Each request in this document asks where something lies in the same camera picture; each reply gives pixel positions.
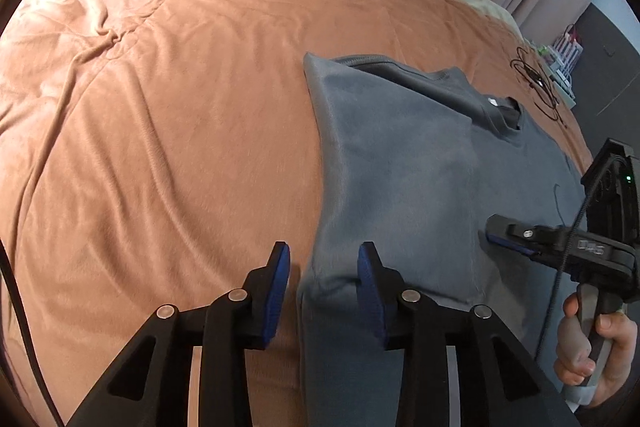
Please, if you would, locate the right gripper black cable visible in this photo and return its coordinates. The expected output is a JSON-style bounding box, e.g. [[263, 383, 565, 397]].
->
[[534, 157, 624, 362]]

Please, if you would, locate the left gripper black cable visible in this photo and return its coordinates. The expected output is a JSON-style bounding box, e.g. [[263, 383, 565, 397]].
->
[[0, 236, 67, 427]]

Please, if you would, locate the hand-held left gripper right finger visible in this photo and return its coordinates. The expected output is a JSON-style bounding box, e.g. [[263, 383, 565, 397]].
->
[[357, 241, 582, 427]]

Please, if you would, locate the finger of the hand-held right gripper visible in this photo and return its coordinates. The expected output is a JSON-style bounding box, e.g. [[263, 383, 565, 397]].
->
[[484, 215, 551, 259]]

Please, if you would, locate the thin black cable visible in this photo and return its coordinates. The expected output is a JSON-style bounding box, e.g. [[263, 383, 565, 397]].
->
[[510, 46, 569, 128]]

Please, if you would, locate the orange blanket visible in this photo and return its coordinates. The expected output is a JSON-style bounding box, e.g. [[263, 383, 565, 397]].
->
[[0, 0, 596, 427]]

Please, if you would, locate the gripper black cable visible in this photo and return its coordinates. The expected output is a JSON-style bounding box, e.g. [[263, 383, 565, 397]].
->
[[534, 157, 624, 362], [0, 236, 67, 427]]

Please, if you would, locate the grey-blue t-shirt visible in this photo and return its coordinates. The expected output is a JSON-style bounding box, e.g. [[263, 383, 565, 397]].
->
[[297, 52, 608, 427]]

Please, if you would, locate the person's right hand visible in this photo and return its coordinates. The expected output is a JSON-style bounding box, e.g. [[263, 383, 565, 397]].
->
[[553, 292, 640, 409]]

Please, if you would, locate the white nightstand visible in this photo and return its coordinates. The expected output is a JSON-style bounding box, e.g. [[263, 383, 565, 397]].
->
[[537, 41, 582, 108]]

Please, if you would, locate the striped paper bag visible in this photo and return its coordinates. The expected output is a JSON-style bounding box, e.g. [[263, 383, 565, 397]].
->
[[551, 23, 584, 74]]

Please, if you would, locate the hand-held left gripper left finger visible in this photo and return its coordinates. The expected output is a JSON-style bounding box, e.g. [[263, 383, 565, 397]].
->
[[65, 241, 292, 427]]

